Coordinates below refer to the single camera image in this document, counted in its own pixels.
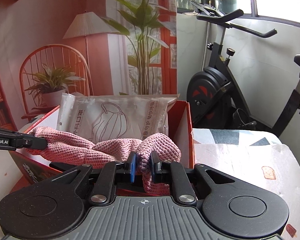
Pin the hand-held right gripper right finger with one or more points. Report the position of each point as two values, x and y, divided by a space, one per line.
153 168

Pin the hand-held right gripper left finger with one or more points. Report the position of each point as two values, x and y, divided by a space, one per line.
133 168

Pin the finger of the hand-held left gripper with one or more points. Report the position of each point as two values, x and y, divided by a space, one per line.
22 133
35 142

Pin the pink knitted cloth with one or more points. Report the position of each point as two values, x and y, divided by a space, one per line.
77 147

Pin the red strawberry print cardboard box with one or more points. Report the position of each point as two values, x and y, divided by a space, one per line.
186 130

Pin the plastic pack of face masks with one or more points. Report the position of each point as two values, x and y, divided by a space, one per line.
110 120

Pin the printed blanket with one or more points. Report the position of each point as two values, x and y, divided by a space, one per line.
240 160

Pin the black exercise bike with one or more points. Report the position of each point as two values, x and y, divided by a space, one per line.
207 92

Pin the window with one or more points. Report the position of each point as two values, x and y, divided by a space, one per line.
277 0

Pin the wall poster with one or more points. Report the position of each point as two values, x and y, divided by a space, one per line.
27 17

